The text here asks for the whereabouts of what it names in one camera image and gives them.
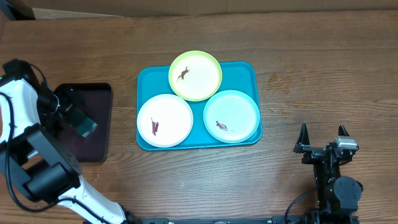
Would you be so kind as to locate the black shallow water tray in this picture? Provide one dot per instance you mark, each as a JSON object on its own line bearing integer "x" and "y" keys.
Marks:
{"x": 95, "y": 101}

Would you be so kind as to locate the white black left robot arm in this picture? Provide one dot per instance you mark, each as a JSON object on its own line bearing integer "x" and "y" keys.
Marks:
{"x": 39, "y": 170}

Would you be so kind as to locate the teal plastic tray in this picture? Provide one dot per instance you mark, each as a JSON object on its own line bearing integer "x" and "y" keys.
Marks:
{"x": 239, "y": 76}

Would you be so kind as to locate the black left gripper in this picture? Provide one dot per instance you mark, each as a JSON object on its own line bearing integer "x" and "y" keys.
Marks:
{"x": 50, "y": 121}

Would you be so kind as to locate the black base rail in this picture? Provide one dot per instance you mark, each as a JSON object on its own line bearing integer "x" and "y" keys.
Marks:
{"x": 274, "y": 220}

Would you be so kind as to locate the light blue plate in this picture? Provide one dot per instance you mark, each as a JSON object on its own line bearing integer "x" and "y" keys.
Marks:
{"x": 231, "y": 116}

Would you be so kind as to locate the green white sponge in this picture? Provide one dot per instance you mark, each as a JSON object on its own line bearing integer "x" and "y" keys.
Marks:
{"x": 82, "y": 124}

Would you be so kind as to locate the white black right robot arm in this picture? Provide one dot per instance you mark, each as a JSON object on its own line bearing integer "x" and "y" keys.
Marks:
{"x": 337, "y": 195}

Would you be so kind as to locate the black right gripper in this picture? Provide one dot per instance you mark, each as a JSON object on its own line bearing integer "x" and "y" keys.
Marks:
{"x": 313, "y": 153}

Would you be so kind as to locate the yellow-green plate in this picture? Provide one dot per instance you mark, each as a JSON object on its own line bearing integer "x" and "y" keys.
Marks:
{"x": 195, "y": 75}

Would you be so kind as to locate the white plate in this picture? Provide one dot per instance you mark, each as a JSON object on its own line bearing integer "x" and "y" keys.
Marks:
{"x": 165, "y": 120}

